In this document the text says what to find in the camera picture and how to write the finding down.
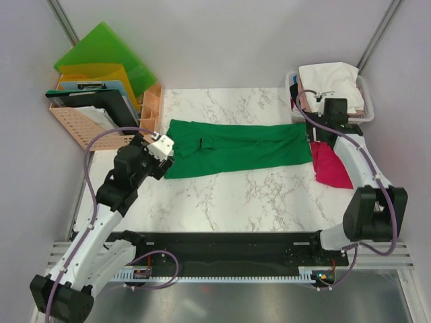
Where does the green t shirt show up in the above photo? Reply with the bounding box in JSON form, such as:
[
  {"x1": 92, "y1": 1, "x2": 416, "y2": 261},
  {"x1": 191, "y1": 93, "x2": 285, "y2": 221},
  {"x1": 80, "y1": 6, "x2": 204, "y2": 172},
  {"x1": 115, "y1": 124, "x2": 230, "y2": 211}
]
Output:
[{"x1": 164, "y1": 119, "x2": 312, "y2": 180}]

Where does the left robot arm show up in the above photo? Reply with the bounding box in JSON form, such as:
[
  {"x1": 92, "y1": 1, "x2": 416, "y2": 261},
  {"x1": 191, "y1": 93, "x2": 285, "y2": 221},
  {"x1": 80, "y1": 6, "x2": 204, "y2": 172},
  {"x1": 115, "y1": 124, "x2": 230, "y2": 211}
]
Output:
[{"x1": 30, "y1": 133, "x2": 174, "y2": 322}]

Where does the yellow plastic folder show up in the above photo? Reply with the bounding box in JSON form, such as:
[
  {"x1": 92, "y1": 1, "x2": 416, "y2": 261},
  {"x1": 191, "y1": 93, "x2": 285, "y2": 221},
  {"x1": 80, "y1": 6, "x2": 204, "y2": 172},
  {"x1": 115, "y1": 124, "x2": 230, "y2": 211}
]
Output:
[{"x1": 59, "y1": 63, "x2": 137, "y2": 102}]

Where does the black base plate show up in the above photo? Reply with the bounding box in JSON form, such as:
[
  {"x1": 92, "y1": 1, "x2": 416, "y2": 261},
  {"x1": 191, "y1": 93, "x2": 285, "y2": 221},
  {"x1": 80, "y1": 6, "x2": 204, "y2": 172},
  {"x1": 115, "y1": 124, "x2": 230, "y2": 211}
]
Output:
[{"x1": 107, "y1": 231, "x2": 350, "y2": 270}]

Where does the peach file organizer basket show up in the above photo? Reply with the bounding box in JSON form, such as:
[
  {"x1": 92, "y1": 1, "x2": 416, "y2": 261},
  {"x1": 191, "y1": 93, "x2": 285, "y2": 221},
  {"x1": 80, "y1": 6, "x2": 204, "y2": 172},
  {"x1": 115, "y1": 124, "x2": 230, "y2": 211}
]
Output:
[{"x1": 49, "y1": 83, "x2": 164, "y2": 151}]

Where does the red t shirt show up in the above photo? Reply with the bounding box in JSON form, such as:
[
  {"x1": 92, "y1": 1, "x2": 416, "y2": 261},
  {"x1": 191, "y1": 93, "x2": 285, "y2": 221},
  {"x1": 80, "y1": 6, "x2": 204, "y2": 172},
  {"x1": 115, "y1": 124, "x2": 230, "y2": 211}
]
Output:
[{"x1": 310, "y1": 142, "x2": 353, "y2": 189}]

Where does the pink t shirt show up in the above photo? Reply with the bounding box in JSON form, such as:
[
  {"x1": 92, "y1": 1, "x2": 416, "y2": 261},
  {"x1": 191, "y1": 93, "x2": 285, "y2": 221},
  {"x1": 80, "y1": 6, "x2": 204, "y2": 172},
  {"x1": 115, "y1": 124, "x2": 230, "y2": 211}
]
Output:
[{"x1": 299, "y1": 79, "x2": 364, "y2": 115}]

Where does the blue clipboard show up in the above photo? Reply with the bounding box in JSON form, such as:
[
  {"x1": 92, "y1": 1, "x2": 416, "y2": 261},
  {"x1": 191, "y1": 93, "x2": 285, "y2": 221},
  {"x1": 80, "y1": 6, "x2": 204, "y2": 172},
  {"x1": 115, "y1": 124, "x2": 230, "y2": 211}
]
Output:
[{"x1": 59, "y1": 80, "x2": 139, "y2": 118}]

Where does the black binder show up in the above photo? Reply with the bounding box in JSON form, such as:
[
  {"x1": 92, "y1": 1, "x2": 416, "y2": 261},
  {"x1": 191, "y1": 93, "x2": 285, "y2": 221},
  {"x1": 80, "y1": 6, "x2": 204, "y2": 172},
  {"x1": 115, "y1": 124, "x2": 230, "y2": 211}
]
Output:
[{"x1": 45, "y1": 89, "x2": 137, "y2": 127}]

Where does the white cable duct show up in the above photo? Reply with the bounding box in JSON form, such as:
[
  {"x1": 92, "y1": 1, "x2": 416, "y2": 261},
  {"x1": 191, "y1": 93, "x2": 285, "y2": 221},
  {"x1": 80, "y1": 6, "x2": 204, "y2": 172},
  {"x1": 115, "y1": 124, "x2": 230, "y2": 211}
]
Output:
[{"x1": 110, "y1": 268, "x2": 316, "y2": 283}]

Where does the black t shirt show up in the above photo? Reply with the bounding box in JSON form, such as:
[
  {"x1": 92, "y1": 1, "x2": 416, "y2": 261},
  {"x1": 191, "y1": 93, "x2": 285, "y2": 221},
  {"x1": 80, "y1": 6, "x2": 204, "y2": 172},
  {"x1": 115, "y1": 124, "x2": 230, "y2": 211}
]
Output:
[{"x1": 289, "y1": 83, "x2": 298, "y2": 110}]

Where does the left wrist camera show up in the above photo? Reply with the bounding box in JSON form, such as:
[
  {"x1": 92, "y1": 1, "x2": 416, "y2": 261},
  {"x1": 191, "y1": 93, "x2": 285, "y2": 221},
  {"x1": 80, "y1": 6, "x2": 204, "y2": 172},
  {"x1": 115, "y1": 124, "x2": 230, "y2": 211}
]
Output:
[{"x1": 147, "y1": 132, "x2": 174, "y2": 162}]

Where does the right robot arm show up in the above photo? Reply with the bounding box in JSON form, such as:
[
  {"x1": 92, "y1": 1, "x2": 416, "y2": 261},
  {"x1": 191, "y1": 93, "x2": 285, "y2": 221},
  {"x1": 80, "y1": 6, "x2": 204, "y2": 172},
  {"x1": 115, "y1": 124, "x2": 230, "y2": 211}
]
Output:
[{"x1": 301, "y1": 98, "x2": 408, "y2": 265}]

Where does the green plastic folder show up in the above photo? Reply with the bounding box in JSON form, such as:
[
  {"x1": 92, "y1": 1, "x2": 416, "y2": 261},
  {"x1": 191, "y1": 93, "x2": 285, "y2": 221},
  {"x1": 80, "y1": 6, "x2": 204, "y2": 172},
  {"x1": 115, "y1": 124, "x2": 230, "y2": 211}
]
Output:
[{"x1": 54, "y1": 22, "x2": 157, "y2": 96}]

